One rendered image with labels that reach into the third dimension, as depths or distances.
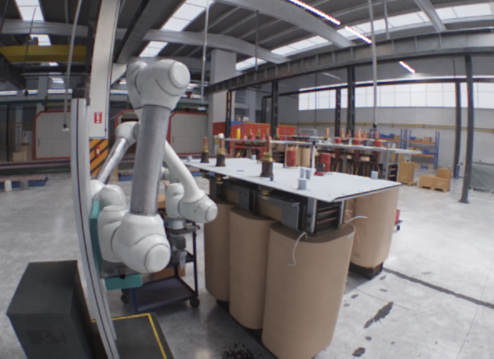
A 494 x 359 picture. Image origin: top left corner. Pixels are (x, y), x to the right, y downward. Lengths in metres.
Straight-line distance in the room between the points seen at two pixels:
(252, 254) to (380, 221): 1.71
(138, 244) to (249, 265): 1.04
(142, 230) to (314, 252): 0.85
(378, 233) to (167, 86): 2.67
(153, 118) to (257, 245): 1.11
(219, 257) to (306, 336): 0.96
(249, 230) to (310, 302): 0.59
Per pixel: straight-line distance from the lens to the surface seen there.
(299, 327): 1.64
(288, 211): 1.43
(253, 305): 1.96
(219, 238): 2.12
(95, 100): 11.77
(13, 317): 1.42
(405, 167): 11.44
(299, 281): 1.46
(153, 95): 0.92
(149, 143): 0.91
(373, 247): 3.12
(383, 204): 3.00
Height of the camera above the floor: 1.58
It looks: 8 degrees down
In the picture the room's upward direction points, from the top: 2 degrees clockwise
